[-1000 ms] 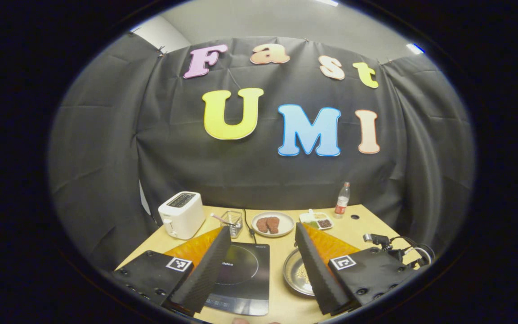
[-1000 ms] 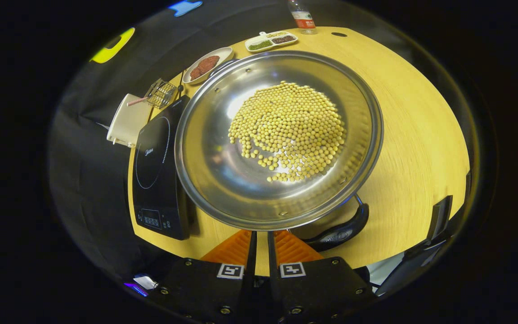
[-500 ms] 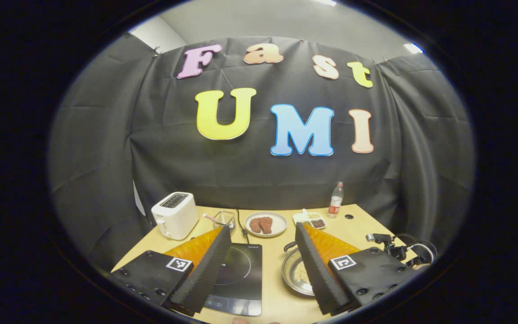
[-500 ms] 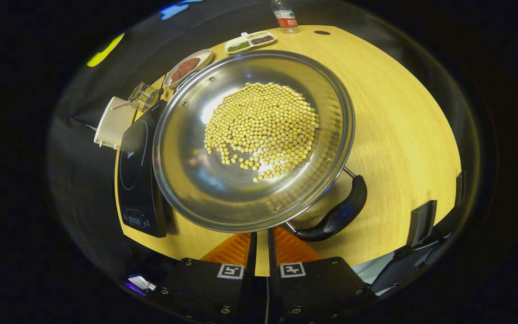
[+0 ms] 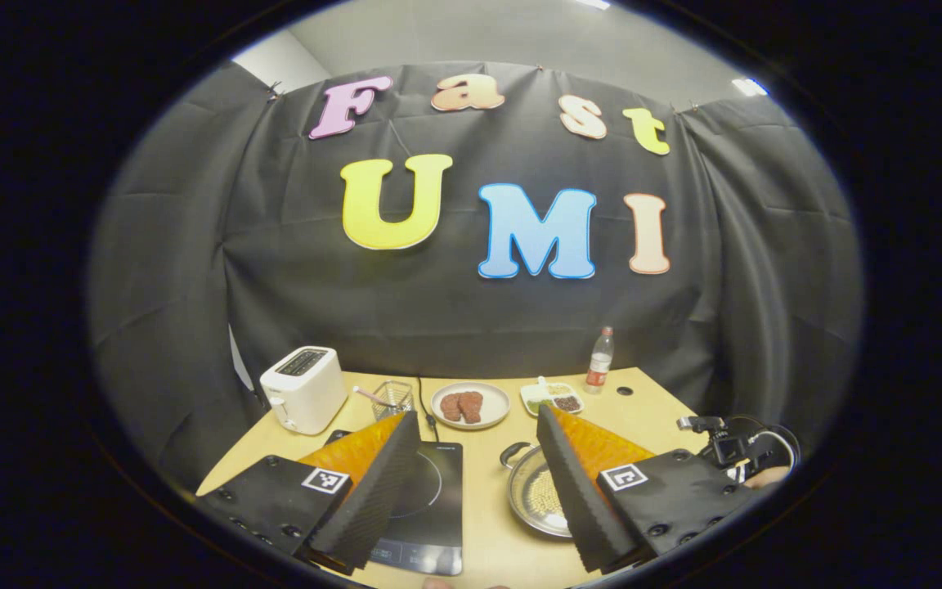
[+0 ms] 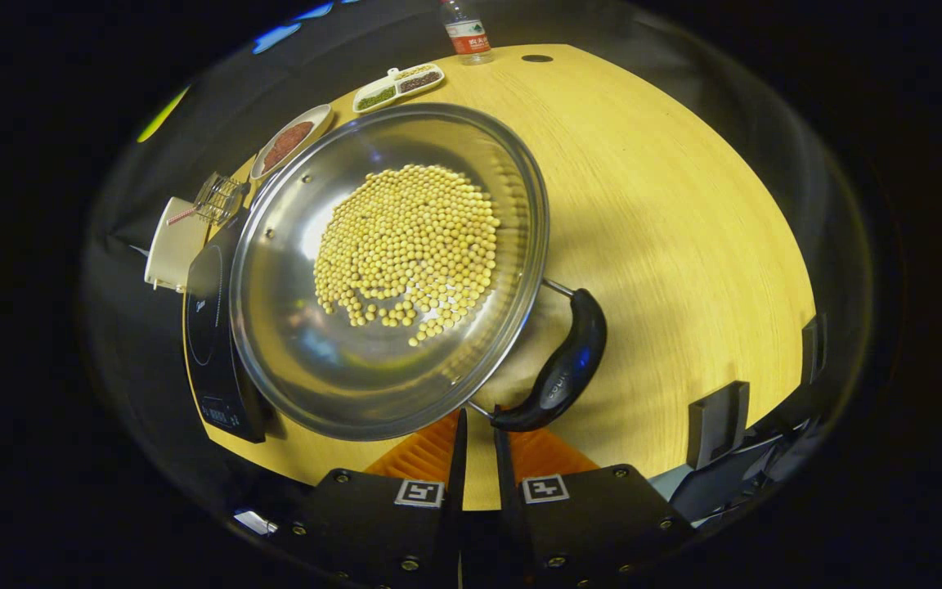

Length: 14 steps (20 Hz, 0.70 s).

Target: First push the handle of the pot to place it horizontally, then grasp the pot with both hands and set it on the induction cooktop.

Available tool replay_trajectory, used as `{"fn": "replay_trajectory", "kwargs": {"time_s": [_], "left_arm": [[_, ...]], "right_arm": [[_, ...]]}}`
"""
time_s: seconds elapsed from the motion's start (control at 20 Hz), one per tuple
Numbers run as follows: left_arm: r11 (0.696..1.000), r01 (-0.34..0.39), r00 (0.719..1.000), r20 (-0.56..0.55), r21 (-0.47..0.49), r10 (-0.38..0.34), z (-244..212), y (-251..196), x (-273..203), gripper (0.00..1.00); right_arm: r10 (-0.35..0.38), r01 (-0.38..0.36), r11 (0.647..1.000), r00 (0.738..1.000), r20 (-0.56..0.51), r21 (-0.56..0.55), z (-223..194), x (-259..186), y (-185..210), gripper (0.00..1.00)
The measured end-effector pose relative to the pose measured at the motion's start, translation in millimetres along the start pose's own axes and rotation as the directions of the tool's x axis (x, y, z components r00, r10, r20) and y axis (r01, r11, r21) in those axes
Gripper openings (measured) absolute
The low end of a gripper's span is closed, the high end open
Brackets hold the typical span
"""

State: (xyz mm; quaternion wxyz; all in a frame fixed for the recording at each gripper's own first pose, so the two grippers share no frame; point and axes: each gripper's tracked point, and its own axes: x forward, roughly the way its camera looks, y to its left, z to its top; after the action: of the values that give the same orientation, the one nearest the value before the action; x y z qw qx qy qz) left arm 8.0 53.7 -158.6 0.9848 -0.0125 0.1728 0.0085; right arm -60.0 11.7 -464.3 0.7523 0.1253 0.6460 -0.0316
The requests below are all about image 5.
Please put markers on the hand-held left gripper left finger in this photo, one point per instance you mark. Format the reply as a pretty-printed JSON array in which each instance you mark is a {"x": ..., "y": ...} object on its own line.
[{"x": 373, "y": 507}]

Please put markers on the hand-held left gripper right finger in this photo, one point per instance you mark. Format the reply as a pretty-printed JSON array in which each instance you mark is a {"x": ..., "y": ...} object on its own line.
[{"x": 581, "y": 507}]

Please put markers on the pile of yellow soybeans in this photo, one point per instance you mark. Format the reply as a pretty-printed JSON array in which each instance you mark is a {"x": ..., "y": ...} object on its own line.
[{"x": 549, "y": 495}]

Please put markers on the black induction cooktop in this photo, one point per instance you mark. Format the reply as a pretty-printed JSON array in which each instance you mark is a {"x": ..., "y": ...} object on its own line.
[{"x": 438, "y": 507}]

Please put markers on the pile of dark red beans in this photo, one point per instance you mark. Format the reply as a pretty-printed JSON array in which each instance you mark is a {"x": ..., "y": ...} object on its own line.
[{"x": 567, "y": 403}]

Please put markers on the pile of green mung beans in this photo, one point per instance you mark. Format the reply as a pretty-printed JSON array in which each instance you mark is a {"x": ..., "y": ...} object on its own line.
[{"x": 537, "y": 406}]

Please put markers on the pink striped stick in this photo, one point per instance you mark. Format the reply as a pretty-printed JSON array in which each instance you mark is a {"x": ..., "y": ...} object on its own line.
[{"x": 367, "y": 394}]

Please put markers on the pile of pale beans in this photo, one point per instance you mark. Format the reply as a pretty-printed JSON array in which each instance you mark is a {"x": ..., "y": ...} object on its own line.
[{"x": 561, "y": 390}]

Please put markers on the white divided dish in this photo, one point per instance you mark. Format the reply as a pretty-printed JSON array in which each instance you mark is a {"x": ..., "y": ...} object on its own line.
[{"x": 532, "y": 393}]

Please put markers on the red meat piece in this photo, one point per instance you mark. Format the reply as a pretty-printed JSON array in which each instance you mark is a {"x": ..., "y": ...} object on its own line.
[
  {"x": 451, "y": 407},
  {"x": 472, "y": 406}
]

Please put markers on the white toaster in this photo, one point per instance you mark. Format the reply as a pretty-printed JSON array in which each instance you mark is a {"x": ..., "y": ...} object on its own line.
[{"x": 307, "y": 393}]

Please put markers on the white round plate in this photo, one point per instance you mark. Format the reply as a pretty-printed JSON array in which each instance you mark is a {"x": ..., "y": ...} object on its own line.
[{"x": 497, "y": 405}]

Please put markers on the clear water bottle red label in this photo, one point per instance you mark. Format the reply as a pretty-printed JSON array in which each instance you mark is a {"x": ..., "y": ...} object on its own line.
[{"x": 599, "y": 368}]

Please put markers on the small ceiling light panel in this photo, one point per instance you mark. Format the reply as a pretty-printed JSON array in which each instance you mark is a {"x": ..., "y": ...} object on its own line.
[{"x": 749, "y": 86}]

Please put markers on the large ceiling light panel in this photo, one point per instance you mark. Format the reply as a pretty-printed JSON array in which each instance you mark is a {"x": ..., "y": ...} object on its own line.
[{"x": 594, "y": 3}]

